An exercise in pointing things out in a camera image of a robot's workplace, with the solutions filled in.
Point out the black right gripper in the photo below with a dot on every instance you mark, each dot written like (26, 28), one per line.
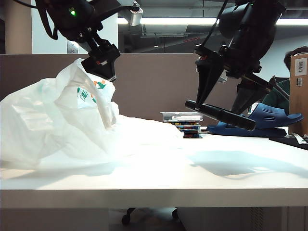
(243, 60)

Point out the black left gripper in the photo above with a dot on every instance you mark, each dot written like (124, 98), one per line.
(104, 51)

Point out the black power bank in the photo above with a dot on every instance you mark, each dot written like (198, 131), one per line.
(223, 116)

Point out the white translucent plastic bag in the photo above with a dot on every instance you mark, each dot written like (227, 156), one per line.
(36, 125)

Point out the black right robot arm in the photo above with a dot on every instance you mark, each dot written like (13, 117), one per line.
(255, 24)

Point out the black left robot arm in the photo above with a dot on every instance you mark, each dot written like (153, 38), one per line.
(72, 19)

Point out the brown desk partition panel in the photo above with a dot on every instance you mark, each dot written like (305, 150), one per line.
(149, 84)

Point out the stack of colourful card boxes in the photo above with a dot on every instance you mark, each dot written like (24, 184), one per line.
(192, 131)

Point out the black grey diagonal bar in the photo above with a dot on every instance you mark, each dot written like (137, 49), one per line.
(280, 90)

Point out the person in green shirt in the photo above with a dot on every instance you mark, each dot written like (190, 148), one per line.
(281, 96)

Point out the brown cardboard box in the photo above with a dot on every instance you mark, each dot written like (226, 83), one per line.
(298, 108)

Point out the black desk mat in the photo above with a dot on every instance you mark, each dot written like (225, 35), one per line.
(288, 142)

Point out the long ceiling light strip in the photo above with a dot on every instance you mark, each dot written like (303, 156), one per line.
(168, 21)

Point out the white wrapped packet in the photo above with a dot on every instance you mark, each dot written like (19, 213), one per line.
(298, 139)

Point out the beige building column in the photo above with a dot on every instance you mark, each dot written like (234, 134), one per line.
(16, 31)

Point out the metal wall switch plate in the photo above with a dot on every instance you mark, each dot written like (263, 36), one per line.
(73, 49)

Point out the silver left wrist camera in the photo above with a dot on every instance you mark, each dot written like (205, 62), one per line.
(136, 16)

